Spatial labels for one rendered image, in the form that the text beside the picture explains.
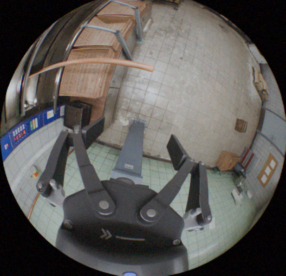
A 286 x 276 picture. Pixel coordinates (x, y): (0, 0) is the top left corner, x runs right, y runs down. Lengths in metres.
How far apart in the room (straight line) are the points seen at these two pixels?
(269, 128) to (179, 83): 3.88
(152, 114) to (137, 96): 0.38
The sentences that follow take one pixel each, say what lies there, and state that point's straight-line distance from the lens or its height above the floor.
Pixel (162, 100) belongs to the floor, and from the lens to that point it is 1.65.
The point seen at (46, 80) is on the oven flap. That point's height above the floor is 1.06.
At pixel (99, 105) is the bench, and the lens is 1.17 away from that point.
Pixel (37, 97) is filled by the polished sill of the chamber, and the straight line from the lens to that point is 1.07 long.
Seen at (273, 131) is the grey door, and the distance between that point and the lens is 4.40.
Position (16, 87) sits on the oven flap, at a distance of 0.96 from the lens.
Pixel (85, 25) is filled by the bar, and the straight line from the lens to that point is 0.88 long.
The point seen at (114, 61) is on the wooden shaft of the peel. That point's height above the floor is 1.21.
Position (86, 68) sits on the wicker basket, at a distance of 1.31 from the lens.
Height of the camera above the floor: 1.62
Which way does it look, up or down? 66 degrees down
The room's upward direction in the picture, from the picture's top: 176 degrees counter-clockwise
